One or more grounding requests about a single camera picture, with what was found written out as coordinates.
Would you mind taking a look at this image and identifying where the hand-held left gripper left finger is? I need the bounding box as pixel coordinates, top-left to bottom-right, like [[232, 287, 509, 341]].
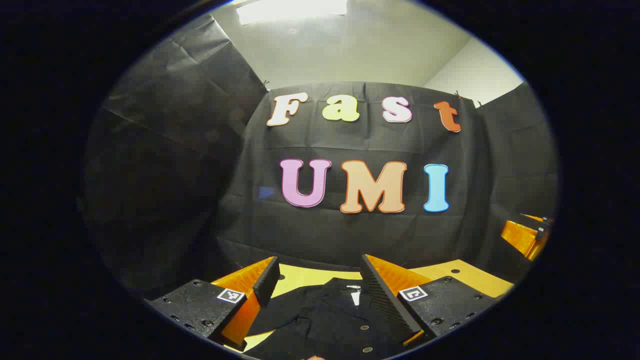
[[145, 256, 281, 352]]

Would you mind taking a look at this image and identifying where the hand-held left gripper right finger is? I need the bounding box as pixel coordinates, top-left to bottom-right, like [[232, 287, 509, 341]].
[[360, 254, 501, 348]]

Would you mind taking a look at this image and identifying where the black button-up shirt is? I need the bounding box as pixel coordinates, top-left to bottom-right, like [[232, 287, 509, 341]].
[[243, 277, 426, 360]]

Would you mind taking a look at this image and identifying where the black backdrop cloth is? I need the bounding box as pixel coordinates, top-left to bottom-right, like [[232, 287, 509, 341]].
[[82, 12, 558, 301]]

